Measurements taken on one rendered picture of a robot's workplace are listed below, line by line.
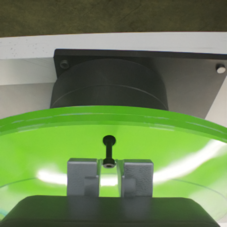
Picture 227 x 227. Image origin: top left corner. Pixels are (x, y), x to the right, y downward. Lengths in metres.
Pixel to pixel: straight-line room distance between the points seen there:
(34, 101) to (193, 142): 0.27
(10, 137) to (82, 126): 0.05
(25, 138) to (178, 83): 0.22
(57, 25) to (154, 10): 0.47
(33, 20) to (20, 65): 1.16
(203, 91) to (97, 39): 0.15
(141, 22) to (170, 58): 1.16
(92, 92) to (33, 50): 0.10
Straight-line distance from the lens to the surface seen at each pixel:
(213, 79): 0.37
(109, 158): 0.17
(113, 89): 0.30
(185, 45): 0.36
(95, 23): 1.49
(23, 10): 1.49
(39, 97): 0.41
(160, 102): 0.33
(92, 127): 0.18
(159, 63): 0.34
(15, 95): 0.42
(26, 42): 0.38
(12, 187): 0.24
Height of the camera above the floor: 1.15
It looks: 34 degrees down
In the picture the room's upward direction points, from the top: 180 degrees counter-clockwise
